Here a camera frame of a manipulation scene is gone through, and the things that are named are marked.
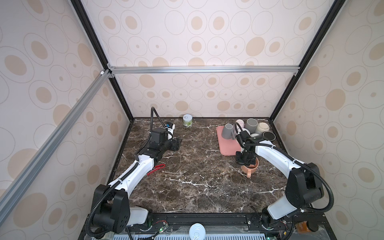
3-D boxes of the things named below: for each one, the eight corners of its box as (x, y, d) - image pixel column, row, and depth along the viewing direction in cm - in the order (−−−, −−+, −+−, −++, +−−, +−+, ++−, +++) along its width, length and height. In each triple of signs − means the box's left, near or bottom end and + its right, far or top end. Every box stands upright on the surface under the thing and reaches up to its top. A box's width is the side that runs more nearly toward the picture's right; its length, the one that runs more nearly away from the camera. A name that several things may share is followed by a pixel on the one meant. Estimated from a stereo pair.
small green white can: (182, 126, 117) (182, 121, 113) (183, 118, 123) (182, 113, 118) (192, 126, 117) (192, 121, 113) (192, 118, 123) (192, 113, 118)
